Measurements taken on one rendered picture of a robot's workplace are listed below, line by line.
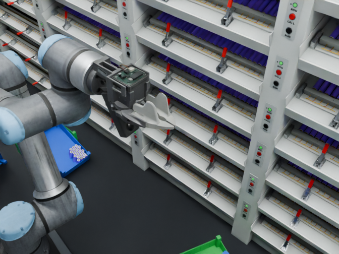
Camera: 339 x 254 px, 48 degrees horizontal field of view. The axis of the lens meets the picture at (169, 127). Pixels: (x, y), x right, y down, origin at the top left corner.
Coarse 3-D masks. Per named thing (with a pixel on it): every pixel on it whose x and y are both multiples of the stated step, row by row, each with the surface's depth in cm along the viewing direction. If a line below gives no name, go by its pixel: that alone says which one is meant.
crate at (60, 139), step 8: (56, 128) 230; (64, 128) 226; (48, 136) 226; (56, 136) 227; (64, 136) 228; (72, 136) 224; (56, 144) 224; (64, 144) 226; (72, 144) 227; (80, 144) 223; (56, 152) 222; (64, 152) 223; (88, 152) 219; (56, 160) 219; (64, 160) 221; (72, 160) 222; (64, 168) 218; (72, 168) 215; (64, 176) 215
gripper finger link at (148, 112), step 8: (136, 104) 75; (144, 104) 74; (152, 104) 72; (136, 112) 76; (144, 112) 75; (152, 112) 73; (152, 120) 74; (160, 120) 75; (152, 128) 75; (160, 128) 74; (168, 128) 74
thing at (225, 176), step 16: (144, 128) 197; (160, 144) 192; (176, 144) 188; (192, 144) 183; (192, 160) 182; (208, 160) 180; (224, 160) 175; (208, 176) 178; (224, 176) 174; (240, 176) 172
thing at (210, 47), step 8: (152, 24) 158; (160, 24) 154; (176, 32) 150; (184, 32) 149; (192, 40) 147; (200, 40) 145; (208, 48) 143; (216, 48) 141; (232, 56) 137; (240, 56) 136; (232, 64) 137; (240, 64) 136; (248, 64) 134; (256, 64) 133; (264, 72) 131
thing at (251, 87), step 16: (144, 16) 157; (144, 32) 157; (160, 32) 155; (160, 48) 152; (176, 48) 149; (192, 64) 144; (208, 64) 141; (224, 80) 137; (240, 80) 134; (256, 80) 132; (256, 96) 131
